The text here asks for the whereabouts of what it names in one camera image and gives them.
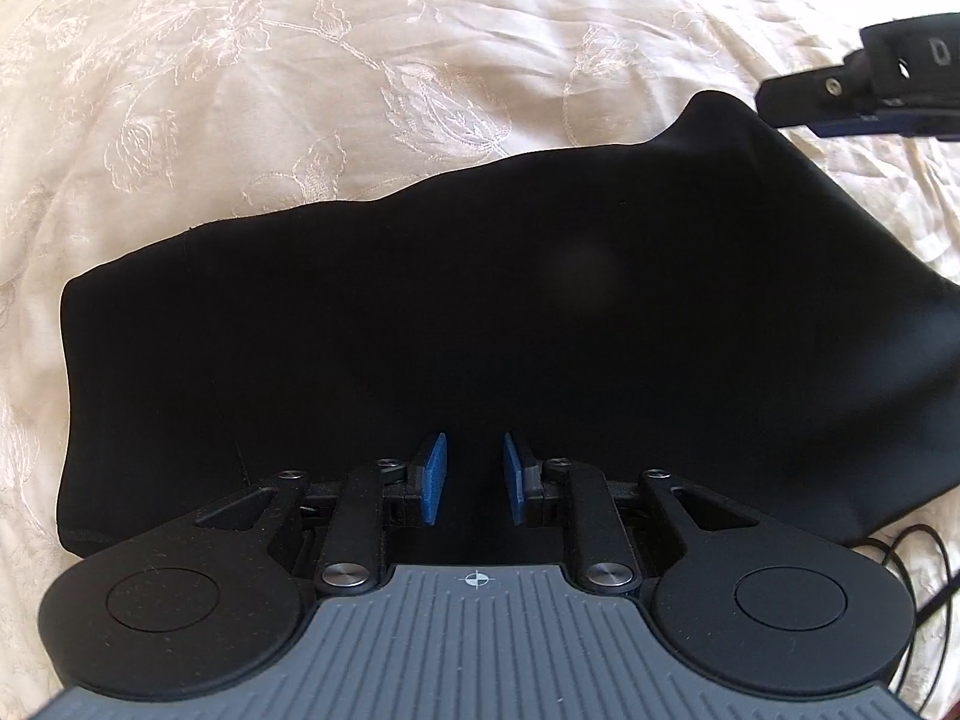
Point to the cream embroidered bedspread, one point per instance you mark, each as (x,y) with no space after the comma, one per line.
(300,90)

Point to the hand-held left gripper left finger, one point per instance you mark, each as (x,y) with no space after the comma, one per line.
(433,480)

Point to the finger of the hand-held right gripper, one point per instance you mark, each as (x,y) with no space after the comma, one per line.
(810,97)

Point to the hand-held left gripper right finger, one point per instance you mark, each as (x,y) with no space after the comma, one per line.
(514,480)

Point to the black pants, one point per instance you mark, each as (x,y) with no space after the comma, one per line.
(480,315)

